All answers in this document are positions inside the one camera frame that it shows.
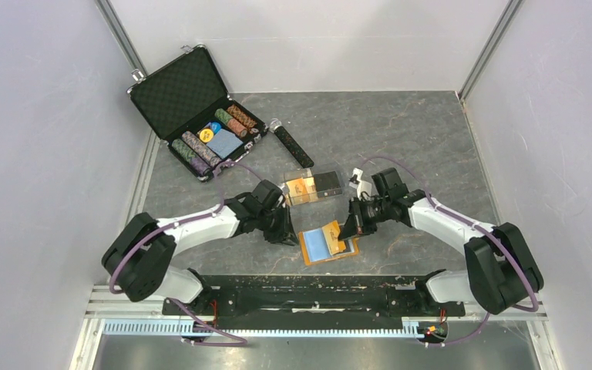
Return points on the black poker chip case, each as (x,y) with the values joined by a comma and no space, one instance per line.
(183,96)

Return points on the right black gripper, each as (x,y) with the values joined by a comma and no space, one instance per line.
(350,227)

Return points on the purple patterned chip stack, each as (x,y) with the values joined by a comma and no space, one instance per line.
(201,149)

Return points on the green red chip stack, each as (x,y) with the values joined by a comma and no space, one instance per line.
(232,123)

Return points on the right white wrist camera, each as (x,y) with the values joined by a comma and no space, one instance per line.
(362,187)

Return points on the black glitter cylinder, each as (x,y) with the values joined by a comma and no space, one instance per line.
(290,144)

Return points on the gold VIP card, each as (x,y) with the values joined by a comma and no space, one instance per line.
(333,244)

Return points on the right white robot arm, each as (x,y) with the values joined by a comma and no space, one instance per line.
(500,271)

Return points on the yellow poker chip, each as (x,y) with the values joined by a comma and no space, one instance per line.
(206,135)

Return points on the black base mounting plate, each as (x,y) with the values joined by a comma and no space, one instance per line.
(317,302)

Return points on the brown patterned chip stack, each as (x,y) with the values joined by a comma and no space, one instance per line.
(240,115)

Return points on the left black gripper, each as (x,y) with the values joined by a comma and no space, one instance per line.
(285,230)

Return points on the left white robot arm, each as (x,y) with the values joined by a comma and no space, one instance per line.
(139,259)

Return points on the green purple chip stack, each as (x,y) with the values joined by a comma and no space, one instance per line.
(190,156)

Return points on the blue card deck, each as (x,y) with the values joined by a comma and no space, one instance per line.
(224,143)

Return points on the black card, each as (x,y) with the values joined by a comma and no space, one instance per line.
(327,184)

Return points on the orange leather card holder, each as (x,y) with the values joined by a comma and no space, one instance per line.
(322,244)

